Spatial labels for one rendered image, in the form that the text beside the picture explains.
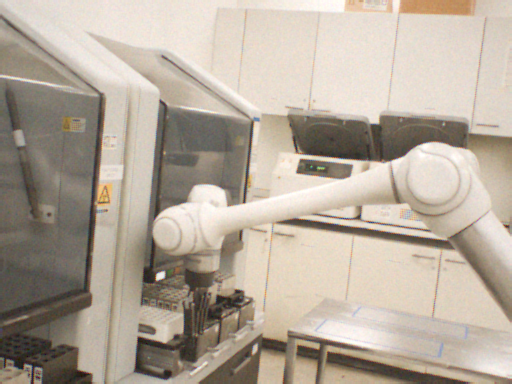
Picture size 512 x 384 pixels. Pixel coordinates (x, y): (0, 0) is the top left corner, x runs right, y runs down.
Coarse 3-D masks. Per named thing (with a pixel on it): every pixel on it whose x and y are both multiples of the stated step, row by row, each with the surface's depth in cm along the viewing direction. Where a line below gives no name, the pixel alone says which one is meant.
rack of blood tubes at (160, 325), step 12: (144, 312) 163; (156, 312) 163; (168, 312) 164; (144, 324) 168; (156, 324) 155; (168, 324) 155; (180, 324) 161; (144, 336) 156; (156, 336) 155; (168, 336) 156
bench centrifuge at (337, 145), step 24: (288, 120) 407; (312, 120) 399; (336, 120) 391; (360, 120) 383; (312, 144) 425; (336, 144) 417; (360, 144) 408; (288, 168) 390; (312, 168) 385; (336, 168) 380; (360, 168) 379; (288, 192) 388
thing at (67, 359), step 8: (64, 352) 125; (72, 352) 126; (40, 360) 119; (48, 360) 120; (56, 360) 121; (64, 360) 123; (72, 360) 126; (40, 368) 118; (48, 368) 119; (56, 368) 121; (64, 368) 124; (72, 368) 126; (40, 376) 118; (48, 376) 119; (56, 376) 122; (64, 376) 124; (72, 376) 127
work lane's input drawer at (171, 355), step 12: (180, 336) 160; (144, 348) 155; (156, 348) 154; (168, 348) 154; (180, 348) 155; (144, 360) 155; (156, 360) 154; (168, 360) 153; (180, 360) 156; (180, 372) 157; (192, 372) 154
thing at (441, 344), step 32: (320, 320) 187; (352, 320) 191; (384, 320) 194; (416, 320) 198; (448, 320) 202; (288, 352) 175; (320, 352) 215; (384, 352) 165; (416, 352) 166; (448, 352) 169; (480, 352) 172
